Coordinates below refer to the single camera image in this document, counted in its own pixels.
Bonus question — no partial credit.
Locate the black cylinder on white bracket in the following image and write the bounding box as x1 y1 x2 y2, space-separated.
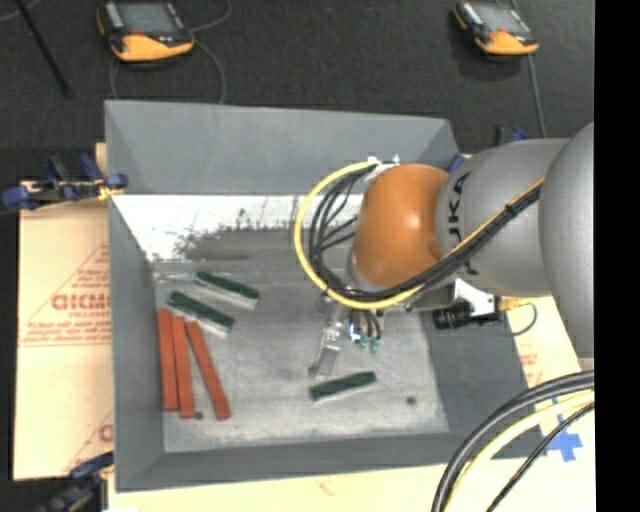
431 278 502 331

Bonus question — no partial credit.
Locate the brown cardboard board red print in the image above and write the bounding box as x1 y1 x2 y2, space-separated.
11 193 117 482

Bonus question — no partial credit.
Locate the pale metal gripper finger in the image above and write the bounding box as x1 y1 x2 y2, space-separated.
307 331 330 377
317 343 342 378

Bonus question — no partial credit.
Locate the dark green flat block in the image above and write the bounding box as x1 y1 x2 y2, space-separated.
308 370 378 403
193 270 262 311
165 290 236 338

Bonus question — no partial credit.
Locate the red-brown flat block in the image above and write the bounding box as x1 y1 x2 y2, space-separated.
171 315 197 420
184 320 233 422
157 307 181 413

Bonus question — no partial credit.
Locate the grey metal bin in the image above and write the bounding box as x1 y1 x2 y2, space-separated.
103 99 544 492

